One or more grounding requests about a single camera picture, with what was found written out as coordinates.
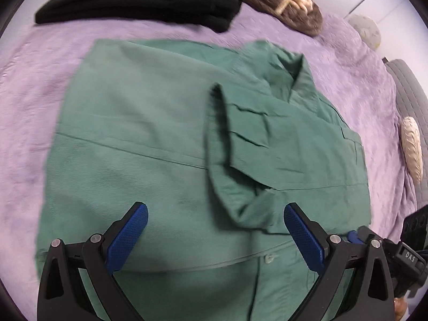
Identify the round white patterned pillow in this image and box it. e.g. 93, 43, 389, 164
347, 14, 381, 51

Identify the person's left hand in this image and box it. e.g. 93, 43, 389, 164
394, 298, 407, 321

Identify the black folded garment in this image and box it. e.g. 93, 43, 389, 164
35, 0, 242, 33

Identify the brown fuzzy garment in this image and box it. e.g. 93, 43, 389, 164
242, 0, 323, 37

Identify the cream knitted pillow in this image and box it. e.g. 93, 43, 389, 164
400, 116, 424, 184

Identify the purple embossed bed blanket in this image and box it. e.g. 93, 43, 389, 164
1, 6, 417, 320

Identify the green button-up shirt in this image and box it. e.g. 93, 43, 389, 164
36, 39, 371, 320

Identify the grey quilted cushion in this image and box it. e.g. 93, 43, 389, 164
384, 59, 427, 208

